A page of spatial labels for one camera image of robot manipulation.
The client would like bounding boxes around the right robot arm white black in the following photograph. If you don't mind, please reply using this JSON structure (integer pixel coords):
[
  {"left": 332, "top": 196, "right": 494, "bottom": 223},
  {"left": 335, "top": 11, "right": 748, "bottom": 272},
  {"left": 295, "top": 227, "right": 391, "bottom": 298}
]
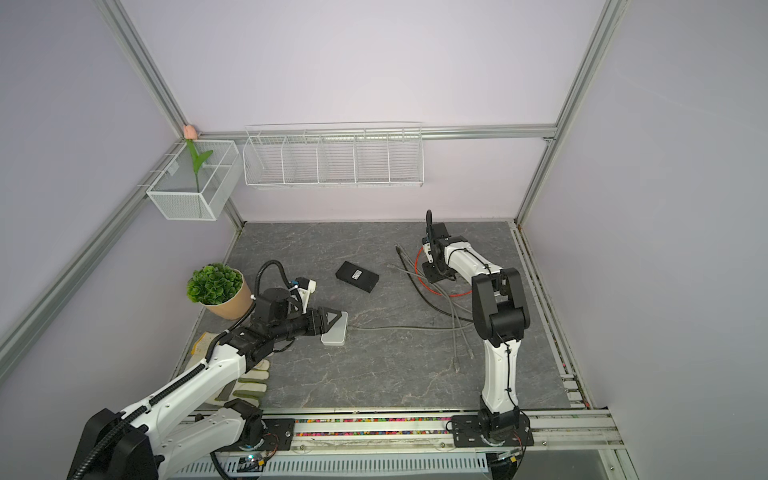
[{"left": 422, "top": 212, "right": 532, "bottom": 449}]

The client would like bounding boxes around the red ethernet cable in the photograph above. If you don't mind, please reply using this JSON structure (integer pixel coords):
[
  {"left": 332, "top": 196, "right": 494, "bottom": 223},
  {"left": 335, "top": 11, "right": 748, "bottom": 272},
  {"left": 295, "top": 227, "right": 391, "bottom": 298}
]
[{"left": 413, "top": 245, "right": 475, "bottom": 299}]

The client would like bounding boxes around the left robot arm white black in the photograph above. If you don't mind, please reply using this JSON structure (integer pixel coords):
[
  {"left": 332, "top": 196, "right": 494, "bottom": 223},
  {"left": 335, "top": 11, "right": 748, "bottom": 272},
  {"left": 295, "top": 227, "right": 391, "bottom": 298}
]
[{"left": 68, "top": 285, "right": 348, "bottom": 479}]

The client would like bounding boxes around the black network switch box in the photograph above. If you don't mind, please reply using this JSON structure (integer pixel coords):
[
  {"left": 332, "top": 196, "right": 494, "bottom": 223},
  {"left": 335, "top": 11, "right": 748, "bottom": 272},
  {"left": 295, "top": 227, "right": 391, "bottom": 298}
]
[{"left": 335, "top": 261, "right": 380, "bottom": 293}]

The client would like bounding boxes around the white network switch box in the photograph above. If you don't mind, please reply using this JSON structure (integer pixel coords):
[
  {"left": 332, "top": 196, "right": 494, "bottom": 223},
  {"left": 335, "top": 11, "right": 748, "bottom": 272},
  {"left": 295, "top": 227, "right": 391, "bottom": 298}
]
[{"left": 321, "top": 311, "right": 349, "bottom": 347}]

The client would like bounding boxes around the green potted plant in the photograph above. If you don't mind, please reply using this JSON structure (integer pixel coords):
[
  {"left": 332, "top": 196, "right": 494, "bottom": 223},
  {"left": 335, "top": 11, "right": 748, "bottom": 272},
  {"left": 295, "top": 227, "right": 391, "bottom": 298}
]
[{"left": 186, "top": 263, "right": 252, "bottom": 320}]

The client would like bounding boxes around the white wire wall shelf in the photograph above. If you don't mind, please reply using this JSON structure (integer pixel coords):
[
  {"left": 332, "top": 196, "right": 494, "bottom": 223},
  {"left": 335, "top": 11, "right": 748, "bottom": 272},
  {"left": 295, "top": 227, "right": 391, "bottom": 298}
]
[{"left": 242, "top": 122, "right": 425, "bottom": 188}]

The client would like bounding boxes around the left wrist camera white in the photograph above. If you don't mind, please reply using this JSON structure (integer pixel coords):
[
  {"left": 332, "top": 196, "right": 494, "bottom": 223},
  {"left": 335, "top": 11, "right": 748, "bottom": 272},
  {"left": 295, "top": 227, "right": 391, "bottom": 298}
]
[{"left": 289, "top": 277, "right": 317, "bottom": 313}]

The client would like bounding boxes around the pink tulip artificial flower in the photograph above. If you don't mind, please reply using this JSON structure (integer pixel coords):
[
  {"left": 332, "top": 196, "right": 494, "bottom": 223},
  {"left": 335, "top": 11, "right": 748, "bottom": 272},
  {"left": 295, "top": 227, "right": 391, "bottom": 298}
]
[{"left": 183, "top": 125, "right": 213, "bottom": 192}]

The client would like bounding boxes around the yellow white work glove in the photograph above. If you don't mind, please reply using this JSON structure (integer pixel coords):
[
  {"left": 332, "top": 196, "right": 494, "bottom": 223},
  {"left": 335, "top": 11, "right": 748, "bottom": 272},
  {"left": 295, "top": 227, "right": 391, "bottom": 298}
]
[{"left": 184, "top": 332, "right": 271, "bottom": 409}]

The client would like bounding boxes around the black cable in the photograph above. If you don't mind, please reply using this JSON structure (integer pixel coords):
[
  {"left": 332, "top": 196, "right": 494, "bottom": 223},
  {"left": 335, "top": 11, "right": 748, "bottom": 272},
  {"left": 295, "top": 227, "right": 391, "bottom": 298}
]
[{"left": 393, "top": 244, "right": 475, "bottom": 322}]

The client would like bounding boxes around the white mesh wall basket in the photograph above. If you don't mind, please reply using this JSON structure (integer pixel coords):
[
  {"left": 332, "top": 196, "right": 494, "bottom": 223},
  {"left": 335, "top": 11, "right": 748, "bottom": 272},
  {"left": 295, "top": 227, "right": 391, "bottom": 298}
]
[{"left": 147, "top": 140, "right": 244, "bottom": 221}]

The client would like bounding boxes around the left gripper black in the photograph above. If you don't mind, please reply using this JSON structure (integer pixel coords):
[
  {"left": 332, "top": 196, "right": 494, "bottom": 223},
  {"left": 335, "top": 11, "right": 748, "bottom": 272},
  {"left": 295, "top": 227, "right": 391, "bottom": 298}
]
[{"left": 271, "top": 306, "right": 342, "bottom": 343}]

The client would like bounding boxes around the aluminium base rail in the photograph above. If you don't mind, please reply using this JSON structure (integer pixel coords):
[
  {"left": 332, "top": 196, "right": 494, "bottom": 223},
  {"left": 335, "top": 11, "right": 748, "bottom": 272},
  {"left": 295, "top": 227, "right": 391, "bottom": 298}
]
[{"left": 119, "top": 409, "right": 625, "bottom": 460}]

